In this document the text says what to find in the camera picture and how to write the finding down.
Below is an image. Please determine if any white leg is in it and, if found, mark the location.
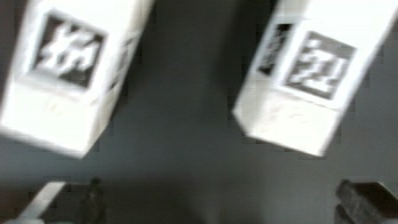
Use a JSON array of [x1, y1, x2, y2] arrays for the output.
[[232, 0, 398, 156], [0, 0, 156, 158]]

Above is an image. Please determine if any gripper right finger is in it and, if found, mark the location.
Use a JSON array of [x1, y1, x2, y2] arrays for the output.
[[335, 180, 398, 224]]

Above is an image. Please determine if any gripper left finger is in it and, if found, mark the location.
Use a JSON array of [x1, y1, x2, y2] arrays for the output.
[[10, 178, 108, 224]]

